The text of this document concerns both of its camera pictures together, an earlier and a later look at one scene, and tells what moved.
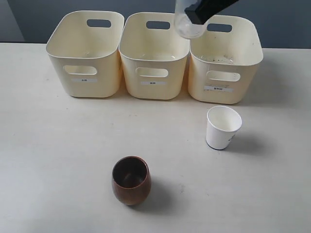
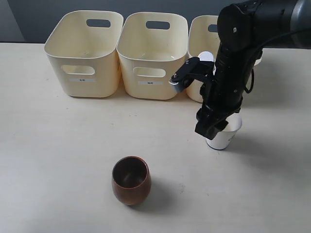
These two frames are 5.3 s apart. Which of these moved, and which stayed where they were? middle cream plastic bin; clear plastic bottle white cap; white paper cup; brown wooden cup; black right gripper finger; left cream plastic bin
Moved: black right gripper finger; clear plastic bottle white cap
Stayed: white paper cup; left cream plastic bin; brown wooden cup; middle cream plastic bin
